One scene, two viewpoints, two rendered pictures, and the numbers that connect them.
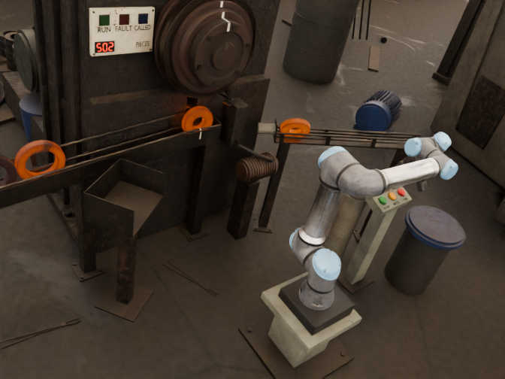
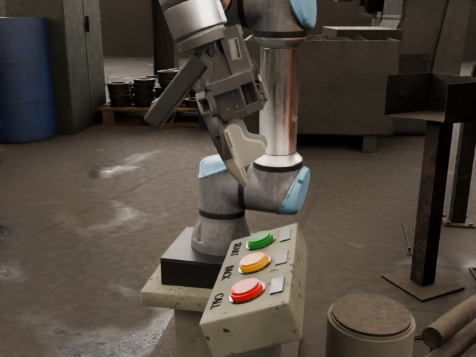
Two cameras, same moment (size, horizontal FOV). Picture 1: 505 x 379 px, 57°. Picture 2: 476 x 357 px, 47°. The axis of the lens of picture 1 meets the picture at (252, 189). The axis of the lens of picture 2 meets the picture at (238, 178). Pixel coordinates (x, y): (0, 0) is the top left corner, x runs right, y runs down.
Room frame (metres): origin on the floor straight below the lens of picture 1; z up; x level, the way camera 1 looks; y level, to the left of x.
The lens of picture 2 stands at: (2.43, -1.07, 0.92)
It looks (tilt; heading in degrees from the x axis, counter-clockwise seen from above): 17 degrees down; 144
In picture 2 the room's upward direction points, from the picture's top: straight up
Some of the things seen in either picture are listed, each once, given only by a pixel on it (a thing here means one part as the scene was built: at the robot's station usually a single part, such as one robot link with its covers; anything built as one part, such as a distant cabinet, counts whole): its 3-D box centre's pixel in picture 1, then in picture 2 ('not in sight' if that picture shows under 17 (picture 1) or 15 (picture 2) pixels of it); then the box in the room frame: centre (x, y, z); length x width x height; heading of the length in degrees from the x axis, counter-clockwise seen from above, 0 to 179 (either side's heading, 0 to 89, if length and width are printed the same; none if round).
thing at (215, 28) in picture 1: (221, 54); not in sight; (1.86, 0.26, 1.11); 0.28 x 0.06 x 0.28; 136
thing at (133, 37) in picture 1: (122, 31); not in sight; (1.76, 0.64, 1.15); 0.26 x 0.02 x 0.18; 136
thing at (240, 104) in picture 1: (233, 122); not in sight; (2.11, 0.18, 0.68); 0.11 x 0.08 x 0.24; 46
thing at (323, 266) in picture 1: (323, 268); (225, 180); (1.38, -0.36, 0.53); 0.13 x 0.12 x 0.14; 35
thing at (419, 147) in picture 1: (421, 149); not in sight; (1.70, -0.63, 0.99); 0.11 x 0.11 x 0.08; 35
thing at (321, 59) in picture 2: not in sight; (315, 85); (-0.52, 1.75, 0.39); 1.03 x 0.83 x 0.79; 50
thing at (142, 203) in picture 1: (124, 249); (428, 184); (1.38, 0.47, 0.36); 0.26 x 0.20 x 0.72; 171
